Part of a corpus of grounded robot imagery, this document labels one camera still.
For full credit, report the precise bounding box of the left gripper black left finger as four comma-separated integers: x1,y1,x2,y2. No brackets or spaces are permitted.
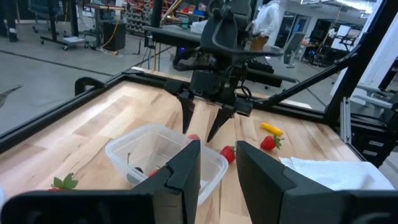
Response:
0,139,201,224

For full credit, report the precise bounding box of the black table clamp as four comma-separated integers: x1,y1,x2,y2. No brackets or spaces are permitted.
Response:
74,77,105,96

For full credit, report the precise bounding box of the storage shelf with bins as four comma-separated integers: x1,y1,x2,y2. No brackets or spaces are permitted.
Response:
124,0,175,37

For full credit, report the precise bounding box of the black computer tower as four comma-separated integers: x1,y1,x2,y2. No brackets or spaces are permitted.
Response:
102,21,127,52

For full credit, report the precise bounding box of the dark cherry with stem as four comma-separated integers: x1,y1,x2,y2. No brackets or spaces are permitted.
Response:
126,151,147,186

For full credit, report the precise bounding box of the person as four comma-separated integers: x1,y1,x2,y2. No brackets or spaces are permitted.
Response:
250,0,280,52

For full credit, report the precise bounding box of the small computer with blue light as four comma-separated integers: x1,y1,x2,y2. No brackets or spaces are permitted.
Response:
175,45,190,60

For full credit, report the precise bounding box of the silver aluminium extrusion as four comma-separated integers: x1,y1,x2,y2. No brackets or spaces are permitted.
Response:
340,96,352,146

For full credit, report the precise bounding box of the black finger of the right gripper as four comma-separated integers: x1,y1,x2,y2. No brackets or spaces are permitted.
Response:
177,92,197,136
206,105,236,144

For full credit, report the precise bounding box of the white cloth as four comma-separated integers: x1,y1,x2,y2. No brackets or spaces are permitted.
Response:
279,156,395,191

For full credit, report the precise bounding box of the clear plastic tupperware container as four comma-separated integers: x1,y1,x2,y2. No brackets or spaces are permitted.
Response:
104,123,229,206

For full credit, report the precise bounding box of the black metal table frame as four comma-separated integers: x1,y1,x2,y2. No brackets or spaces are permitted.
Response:
0,0,398,169

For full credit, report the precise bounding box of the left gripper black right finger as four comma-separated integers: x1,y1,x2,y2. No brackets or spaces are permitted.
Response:
236,141,398,224

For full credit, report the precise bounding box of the small yellow pepper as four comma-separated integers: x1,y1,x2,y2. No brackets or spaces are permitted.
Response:
260,122,284,137

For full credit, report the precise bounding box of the black wheeled stand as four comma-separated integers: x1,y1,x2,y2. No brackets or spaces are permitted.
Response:
39,0,90,51

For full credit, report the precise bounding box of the backlit black keyboard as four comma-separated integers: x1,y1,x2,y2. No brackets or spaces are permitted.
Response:
247,58,276,75

